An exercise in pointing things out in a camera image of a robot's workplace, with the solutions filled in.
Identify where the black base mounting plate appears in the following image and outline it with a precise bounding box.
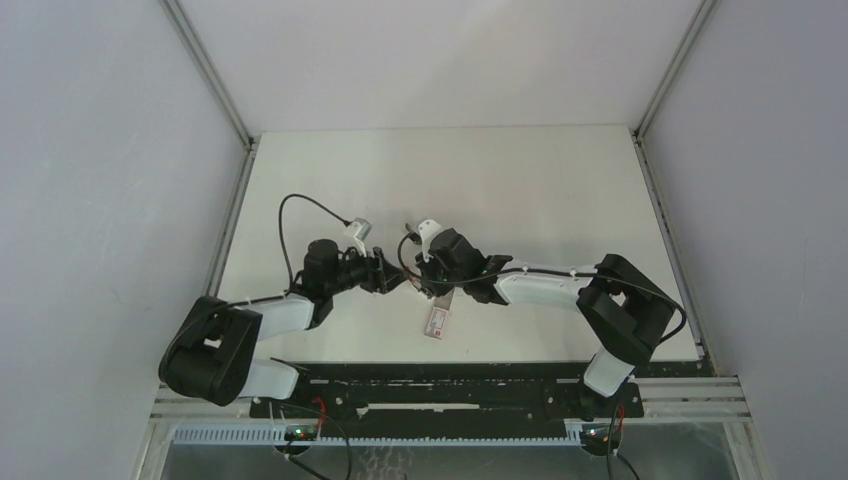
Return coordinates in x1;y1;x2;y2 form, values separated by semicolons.
249;362;645;440

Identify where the red white staples box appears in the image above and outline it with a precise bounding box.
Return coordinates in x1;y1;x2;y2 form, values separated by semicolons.
424;289;454;339

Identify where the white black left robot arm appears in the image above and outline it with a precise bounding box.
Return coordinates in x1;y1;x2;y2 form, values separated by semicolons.
158;239;407;417

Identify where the front aluminium rail assembly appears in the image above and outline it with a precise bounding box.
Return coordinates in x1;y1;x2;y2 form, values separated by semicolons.
134;362;771;479

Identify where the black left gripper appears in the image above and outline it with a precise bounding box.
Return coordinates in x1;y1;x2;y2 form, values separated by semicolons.
325;240;408;296

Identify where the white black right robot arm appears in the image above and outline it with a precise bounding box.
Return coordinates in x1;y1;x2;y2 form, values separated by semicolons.
402;220;687;416

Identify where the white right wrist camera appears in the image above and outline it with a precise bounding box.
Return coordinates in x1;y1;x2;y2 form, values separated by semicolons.
417;219;444;262

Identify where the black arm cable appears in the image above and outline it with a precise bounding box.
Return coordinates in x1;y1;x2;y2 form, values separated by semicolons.
396;231;688;480
158;193;352;372

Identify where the aluminium frame rail right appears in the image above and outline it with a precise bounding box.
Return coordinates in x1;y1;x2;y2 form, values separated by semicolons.
631;0;721;371

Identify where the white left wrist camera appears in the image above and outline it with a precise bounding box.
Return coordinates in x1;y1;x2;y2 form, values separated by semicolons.
343;217;373;257

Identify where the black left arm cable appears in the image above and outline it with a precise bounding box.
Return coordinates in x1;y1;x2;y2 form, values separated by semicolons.
158;193;352;372

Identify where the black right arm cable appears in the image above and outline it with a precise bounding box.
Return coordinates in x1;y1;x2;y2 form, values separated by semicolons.
396;231;688;480

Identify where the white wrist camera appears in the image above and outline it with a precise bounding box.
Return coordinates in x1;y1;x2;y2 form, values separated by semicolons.
343;217;373;257
417;219;444;262

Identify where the aluminium frame rail left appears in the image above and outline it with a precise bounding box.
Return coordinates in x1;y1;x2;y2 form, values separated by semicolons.
160;1;255;294

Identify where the aluminium frame rail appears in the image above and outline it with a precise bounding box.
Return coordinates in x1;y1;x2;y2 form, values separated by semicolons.
160;1;255;294
631;0;721;371

